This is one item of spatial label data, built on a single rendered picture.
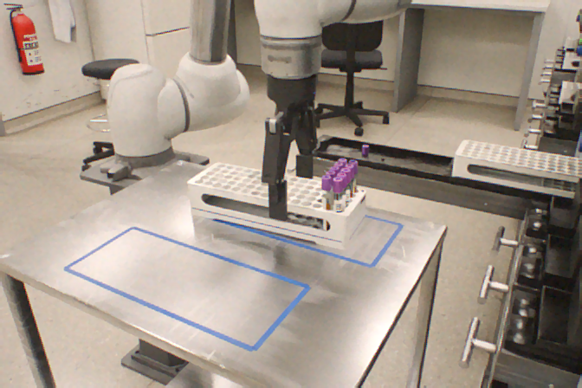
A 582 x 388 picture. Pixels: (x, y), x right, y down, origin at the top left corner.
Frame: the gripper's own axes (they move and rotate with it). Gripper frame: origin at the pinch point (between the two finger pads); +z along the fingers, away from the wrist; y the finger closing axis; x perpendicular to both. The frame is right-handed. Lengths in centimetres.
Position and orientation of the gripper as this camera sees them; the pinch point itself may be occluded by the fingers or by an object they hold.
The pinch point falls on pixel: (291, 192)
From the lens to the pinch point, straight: 84.5
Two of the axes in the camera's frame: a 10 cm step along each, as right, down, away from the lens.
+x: 9.1, 1.8, -3.6
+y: -4.0, 4.1, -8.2
